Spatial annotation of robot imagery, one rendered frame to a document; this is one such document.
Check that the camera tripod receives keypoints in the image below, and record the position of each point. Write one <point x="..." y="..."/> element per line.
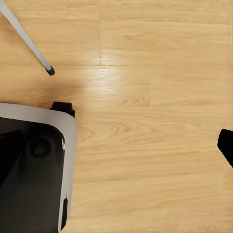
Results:
<point x="4" y="8"/>

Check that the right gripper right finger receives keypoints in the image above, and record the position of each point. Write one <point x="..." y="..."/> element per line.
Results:
<point x="225" y="144"/>

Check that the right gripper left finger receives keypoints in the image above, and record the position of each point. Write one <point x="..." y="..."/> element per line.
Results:
<point x="12" y="145"/>

